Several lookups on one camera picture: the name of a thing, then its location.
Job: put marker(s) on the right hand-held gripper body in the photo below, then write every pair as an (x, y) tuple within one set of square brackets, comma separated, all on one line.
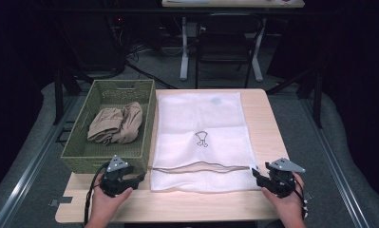
[(280, 180)]

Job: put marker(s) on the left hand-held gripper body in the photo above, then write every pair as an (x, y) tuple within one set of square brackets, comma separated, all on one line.
[(114, 182)]

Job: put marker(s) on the green woven basket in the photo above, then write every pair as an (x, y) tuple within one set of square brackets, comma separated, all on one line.
[(120, 148)]

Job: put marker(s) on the beige pants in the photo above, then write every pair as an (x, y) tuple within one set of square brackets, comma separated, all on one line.
[(117, 125)]

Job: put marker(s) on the white mesh laundry bag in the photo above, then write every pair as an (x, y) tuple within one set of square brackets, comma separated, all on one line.
[(199, 114)]

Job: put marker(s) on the person's left hand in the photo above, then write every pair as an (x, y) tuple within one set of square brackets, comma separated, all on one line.
[(106, 204)]

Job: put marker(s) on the person's right hand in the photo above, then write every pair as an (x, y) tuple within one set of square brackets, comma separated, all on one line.
[(290, 207)]

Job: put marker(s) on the grey tape piece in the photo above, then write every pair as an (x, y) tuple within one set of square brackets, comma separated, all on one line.
[(309, 196)]

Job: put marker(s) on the black tape piece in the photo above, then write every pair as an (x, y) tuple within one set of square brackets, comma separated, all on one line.
[(61, 201)]

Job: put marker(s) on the black metal stand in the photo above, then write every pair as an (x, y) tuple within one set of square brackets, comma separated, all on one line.
[(317, 101), (59, 98)]

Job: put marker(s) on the white desk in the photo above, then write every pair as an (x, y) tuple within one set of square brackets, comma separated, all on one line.
[(184, 63)]

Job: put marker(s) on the black folding chair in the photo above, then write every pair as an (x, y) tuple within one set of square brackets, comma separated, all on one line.
[(223, 47)]

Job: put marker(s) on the dark equipment with red light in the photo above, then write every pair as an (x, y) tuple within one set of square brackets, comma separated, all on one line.
[(95, 41)]

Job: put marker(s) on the metal floor rail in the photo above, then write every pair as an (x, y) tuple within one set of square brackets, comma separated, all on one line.
[(332, 164), (28, 171)]

